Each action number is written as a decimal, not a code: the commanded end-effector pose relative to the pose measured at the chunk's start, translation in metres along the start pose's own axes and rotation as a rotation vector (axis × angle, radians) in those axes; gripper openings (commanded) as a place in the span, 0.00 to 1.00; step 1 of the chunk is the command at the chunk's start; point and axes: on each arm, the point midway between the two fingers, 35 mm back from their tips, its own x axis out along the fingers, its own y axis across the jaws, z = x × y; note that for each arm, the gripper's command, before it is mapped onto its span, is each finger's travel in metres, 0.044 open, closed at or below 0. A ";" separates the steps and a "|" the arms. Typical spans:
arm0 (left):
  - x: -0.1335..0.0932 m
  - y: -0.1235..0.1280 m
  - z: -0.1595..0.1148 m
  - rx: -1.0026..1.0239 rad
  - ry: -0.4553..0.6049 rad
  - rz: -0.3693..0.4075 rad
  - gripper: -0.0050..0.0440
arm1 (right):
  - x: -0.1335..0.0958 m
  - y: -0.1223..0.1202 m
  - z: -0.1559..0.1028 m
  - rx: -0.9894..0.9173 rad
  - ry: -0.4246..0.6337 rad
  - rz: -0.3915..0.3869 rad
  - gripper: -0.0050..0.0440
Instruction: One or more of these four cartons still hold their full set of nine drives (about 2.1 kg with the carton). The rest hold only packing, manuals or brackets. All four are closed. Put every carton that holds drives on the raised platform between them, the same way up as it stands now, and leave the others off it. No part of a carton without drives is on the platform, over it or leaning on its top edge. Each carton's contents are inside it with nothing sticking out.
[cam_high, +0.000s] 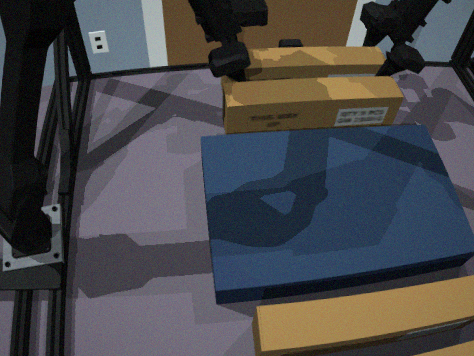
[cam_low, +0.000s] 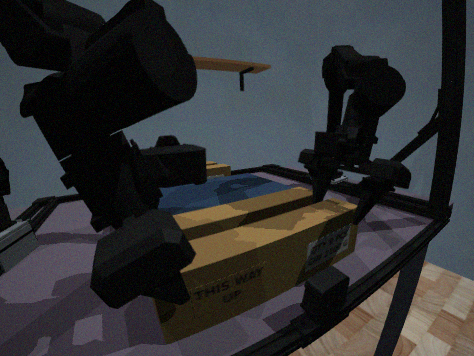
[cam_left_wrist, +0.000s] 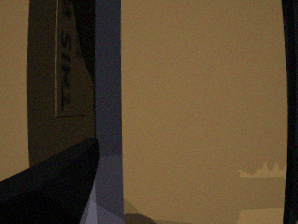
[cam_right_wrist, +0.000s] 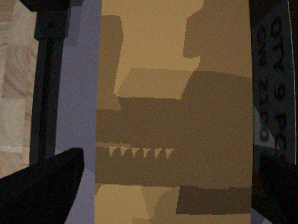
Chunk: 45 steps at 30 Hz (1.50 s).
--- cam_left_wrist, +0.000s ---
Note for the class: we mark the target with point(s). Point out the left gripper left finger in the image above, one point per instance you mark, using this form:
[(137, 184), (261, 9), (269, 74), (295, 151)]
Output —
[(54, 191)]

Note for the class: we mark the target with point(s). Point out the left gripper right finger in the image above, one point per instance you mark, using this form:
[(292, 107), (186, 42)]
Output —
[(291, 190)]

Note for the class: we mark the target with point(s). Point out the brown cardboard carton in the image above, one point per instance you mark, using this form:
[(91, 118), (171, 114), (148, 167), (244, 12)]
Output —
[(204, 111), (47, 79)]

